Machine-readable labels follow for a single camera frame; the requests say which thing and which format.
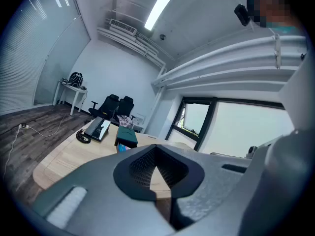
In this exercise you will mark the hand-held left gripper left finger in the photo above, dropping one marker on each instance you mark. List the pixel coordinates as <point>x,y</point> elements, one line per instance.
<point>98,193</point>

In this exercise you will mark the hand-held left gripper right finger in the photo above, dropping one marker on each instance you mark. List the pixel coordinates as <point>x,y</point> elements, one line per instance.
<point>211,188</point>

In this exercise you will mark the blue card packet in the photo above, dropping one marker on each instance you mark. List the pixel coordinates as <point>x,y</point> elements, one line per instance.
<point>122,147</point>

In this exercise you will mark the dark green box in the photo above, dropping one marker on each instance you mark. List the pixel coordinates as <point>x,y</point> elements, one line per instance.
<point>126,134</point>

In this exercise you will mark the black desk telephone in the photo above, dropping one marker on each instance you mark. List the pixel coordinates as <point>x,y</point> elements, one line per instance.
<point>98,129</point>

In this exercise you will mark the patterned cloth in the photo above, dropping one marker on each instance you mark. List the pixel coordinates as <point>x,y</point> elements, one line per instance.
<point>125,120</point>

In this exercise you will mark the small white side table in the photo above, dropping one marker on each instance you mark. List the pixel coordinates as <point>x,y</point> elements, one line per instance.
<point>139,118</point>

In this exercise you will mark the black office chair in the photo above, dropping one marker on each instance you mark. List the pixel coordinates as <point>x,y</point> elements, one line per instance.
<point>108,104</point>
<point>126,104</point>

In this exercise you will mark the white power strip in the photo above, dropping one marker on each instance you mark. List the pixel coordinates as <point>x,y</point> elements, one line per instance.
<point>24,126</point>

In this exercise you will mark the black backpack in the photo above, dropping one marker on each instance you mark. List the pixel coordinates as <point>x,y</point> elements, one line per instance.
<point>75,79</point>

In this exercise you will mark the bundle of white ceiling pipes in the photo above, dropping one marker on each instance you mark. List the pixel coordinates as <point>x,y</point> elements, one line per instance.
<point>221,58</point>

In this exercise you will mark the white window blinds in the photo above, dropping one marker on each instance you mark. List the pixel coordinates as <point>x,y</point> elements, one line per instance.
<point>24,70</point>

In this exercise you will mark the round ceiling smoke detector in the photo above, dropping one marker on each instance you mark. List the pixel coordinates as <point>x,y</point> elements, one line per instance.
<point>162,37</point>

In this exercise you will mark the white air conditioner vent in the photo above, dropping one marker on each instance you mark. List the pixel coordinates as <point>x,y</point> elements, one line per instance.
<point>123,26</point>

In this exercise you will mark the long ceiling light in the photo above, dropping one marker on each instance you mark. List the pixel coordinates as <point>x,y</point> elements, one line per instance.
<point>160,6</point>

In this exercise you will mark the person's head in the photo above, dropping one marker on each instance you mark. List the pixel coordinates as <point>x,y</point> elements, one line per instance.
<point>270,6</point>

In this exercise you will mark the black window frame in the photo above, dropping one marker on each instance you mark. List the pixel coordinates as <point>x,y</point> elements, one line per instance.
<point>212,112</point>

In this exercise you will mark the black head-mounted camera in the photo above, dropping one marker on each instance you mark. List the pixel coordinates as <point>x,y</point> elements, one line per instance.
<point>242,13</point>

